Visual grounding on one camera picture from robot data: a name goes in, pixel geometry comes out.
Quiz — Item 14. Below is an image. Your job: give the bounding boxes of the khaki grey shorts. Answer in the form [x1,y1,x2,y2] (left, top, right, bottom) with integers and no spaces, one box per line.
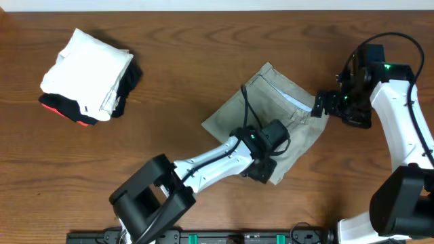
[202,62,328,185]

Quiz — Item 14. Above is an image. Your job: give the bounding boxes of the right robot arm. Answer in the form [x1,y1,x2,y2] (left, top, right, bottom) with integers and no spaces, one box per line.
[312,60,433,243]

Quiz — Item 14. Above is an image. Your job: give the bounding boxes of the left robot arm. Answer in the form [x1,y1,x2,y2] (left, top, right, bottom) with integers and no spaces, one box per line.
[109,121,288,243]

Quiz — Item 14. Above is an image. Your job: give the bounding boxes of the red folded garment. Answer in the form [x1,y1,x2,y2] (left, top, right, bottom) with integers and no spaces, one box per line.
[41,104,89,127]

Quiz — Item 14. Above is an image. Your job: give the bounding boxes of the white folded garment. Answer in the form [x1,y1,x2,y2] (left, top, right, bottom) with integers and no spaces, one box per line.
[40,28,134,121]

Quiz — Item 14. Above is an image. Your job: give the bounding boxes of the black folded garment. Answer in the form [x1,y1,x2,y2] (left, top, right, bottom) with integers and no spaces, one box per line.
[38,61,142,125]

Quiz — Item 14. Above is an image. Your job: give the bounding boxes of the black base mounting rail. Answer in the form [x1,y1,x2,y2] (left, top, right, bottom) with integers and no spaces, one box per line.
[66,226,338,244]

